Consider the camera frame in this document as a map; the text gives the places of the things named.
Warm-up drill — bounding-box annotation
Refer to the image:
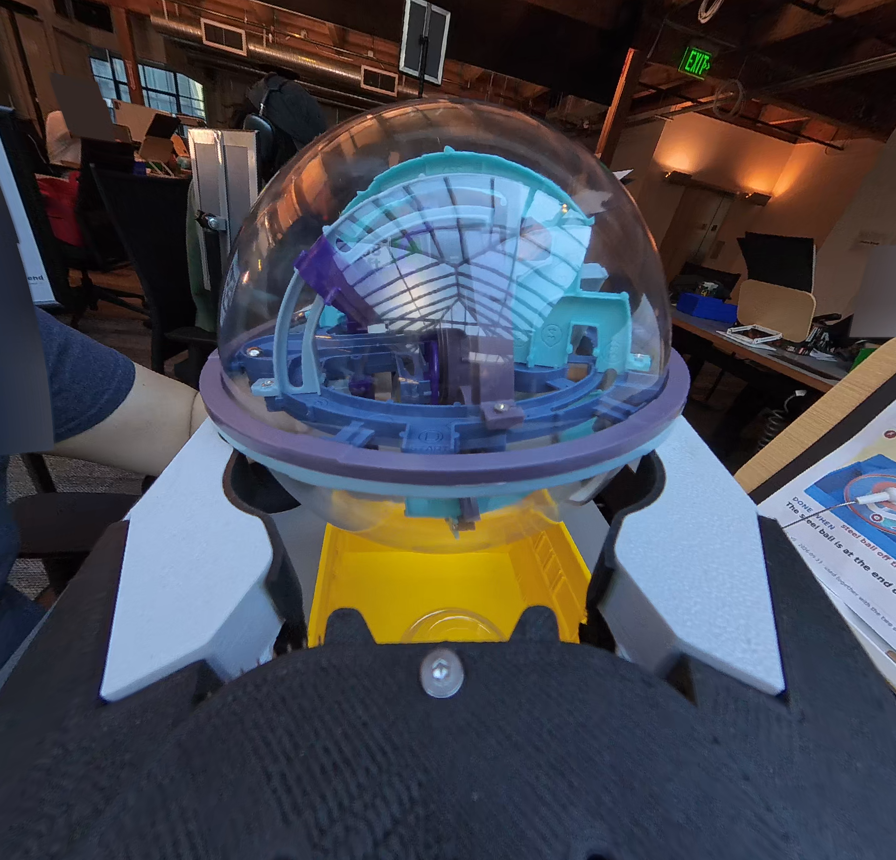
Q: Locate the beige rounded board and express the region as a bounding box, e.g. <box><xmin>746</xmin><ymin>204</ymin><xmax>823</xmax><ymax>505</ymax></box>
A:
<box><xmin>737</xmin><ymin>279</ymin><xmax>818</xmax><ymax>346</ymax></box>

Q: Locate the white upright panel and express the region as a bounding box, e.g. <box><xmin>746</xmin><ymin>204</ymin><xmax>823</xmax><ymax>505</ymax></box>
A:
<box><xmin>186</xmin><ymin>127</ymin><xmax>260</xmax><ymax>294</ymax></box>

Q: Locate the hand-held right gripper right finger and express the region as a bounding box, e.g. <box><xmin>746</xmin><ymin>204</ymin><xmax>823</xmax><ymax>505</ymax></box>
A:
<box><xmin>587</xmin><ymin>422</ymin><xmax>783</xmax><ymax>698</ymax></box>

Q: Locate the clear plastic ball stand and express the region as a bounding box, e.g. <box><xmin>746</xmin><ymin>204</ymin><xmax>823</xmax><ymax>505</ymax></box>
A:
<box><xmin>400</xmin><ymin>607</ymin><xmax>506</xmax><ymax>644</ymax></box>

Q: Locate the blue plastic box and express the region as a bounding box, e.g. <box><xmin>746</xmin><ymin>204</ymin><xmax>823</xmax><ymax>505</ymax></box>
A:
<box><xmin>678</xmin><ymin>292</ymin><xmax>741</xmax><ymax>323</ymax></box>

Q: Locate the person's left forearm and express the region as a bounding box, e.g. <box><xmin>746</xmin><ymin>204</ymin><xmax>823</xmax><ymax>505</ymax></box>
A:
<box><xmin>52</xmin><ymin>362</ymin><xmax>210</xmax><ymax>484</ymax></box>

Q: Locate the yellow plastic bin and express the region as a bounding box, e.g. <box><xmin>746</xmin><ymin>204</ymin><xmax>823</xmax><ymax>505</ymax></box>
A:
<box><xmin>308</xmin><ymin>492</ymin><xmax>592</xmax><ymax>647</ymax></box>

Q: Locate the black monitor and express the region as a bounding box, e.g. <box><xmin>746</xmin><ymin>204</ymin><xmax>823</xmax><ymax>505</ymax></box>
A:
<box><xmin>736</xmin><ymin>232</ymin><xmax>816</xmax><ymax>294</ymax></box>

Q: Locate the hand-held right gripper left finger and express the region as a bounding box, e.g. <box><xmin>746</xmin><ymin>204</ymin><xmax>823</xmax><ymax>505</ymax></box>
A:
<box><xmin>100</xmin><ymin>419</ymin><xmax>310</xmax><ymax>705</ymax></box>

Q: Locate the black office chair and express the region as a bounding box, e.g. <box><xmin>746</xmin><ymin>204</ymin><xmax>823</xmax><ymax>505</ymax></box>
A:
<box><xmin>87</xmin><ymin>162</ymin><xmax>211</xmax><ymax>378</ymax></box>

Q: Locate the panel light on pole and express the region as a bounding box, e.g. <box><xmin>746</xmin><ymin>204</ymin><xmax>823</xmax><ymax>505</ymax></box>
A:
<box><xmin>398</xmin><ymin>0</ymin><xmax>452</xmax><ymax>98</ymax></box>

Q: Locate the clear plastic maze ball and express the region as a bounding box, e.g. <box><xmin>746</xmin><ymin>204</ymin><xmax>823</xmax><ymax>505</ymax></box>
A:
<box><xmin>199</xmin><ymin>96</ymin><xmax>690</xmax><ymax>549</ymax></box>

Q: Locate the wooden office desk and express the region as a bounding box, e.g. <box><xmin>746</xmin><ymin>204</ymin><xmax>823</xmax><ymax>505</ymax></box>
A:
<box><xmin>668</xmin><ymin>307</ymin><xmax>851</xmax><ymax>393</ymax></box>

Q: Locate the black framed tag sign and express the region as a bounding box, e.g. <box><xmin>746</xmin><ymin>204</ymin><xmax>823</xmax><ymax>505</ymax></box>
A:
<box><xmin>0</xmin><ymin>107</ymin><xmax>63</xmax><ymax>311</ymax></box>

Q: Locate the printed instruction sheet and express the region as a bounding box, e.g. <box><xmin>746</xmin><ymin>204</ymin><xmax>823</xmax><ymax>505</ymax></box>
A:
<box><xmin>758</xmin><ymin>399</ymin><xmax>896</xmax><ymax>673</ymax></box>

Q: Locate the person's blue shirt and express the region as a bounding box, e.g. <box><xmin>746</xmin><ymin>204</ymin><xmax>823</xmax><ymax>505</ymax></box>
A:
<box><xmin>0</xmin><ymin>307</ymin><xmax>137</xmax><ymax>665</ymax></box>

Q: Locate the open cardboard box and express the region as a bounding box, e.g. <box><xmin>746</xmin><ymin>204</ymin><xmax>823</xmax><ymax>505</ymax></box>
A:
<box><xmin>112</xmin><ymin>100</ymin><xmax>183</xmax><ymax>164</ymax></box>

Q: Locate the metal air duct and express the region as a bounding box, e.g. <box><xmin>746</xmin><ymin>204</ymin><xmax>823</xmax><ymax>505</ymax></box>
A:
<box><xmin>150</xmin><ymin>13</ymin><xmax>421</xmax><ymax>87</ymax></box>

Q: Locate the wooden pillar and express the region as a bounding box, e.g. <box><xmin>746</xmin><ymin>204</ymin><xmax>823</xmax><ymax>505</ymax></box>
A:
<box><xmin>598</xmin><ymin>48</ymin><xmax>648</xmax><ymax>168</ymax></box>

